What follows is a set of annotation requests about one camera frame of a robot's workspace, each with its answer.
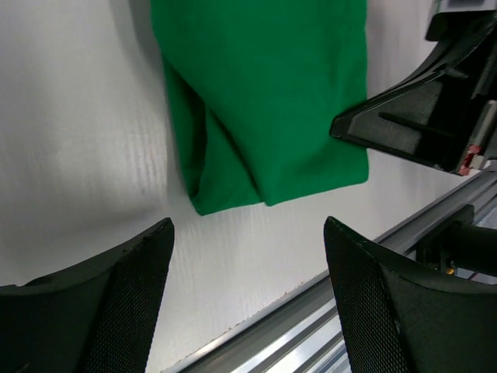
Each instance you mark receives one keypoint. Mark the aluminium mounting rail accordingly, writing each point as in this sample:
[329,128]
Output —
[301,332]

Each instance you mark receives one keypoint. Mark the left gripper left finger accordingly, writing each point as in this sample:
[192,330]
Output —
[98,315]

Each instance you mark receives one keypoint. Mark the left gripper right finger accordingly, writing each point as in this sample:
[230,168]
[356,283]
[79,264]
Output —
[397,315]

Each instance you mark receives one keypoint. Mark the green t shirt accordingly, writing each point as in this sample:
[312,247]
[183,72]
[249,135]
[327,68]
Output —
[253,88]

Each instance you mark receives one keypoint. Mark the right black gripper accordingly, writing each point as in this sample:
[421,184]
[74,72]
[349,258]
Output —
[447,121]

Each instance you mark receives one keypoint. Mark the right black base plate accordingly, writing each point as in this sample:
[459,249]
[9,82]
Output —
[458,243]

